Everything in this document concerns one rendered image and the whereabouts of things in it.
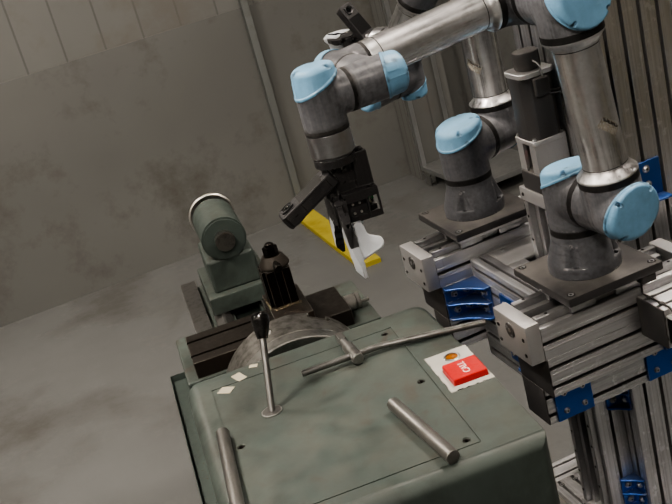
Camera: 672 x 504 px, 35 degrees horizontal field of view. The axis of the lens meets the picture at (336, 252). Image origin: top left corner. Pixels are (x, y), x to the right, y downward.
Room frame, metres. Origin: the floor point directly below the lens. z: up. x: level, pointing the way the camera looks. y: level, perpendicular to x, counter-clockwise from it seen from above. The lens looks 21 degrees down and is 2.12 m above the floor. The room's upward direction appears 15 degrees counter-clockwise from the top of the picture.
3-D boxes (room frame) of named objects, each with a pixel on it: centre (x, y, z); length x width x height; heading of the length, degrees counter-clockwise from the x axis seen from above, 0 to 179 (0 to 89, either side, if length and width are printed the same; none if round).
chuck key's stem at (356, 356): (1.71, 0.02, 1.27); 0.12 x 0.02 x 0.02; 12
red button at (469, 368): (1.53, -0.15, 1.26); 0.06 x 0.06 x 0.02; 9
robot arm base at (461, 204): (2.48, -0.36, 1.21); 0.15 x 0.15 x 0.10
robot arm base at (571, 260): (2.00, -0.49, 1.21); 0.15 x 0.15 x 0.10
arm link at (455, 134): (2.48, -0.37, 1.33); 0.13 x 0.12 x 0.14; 126
